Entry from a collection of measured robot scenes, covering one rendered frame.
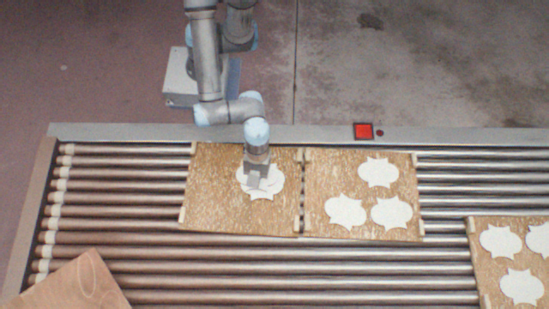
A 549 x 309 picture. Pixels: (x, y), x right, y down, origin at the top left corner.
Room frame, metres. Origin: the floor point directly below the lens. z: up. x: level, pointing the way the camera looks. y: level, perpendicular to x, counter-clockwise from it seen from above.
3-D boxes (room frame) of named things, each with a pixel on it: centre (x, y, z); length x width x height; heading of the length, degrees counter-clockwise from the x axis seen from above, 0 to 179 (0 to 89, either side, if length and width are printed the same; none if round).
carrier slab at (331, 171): (0.79, -0.32, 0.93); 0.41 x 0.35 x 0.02; 90
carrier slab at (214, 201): (0.79, 0.10, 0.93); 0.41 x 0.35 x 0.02; 89
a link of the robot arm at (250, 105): (0.91, 0.09, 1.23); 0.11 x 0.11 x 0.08; 12
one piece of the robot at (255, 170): (0.80, 0.06, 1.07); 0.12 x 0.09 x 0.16; 171
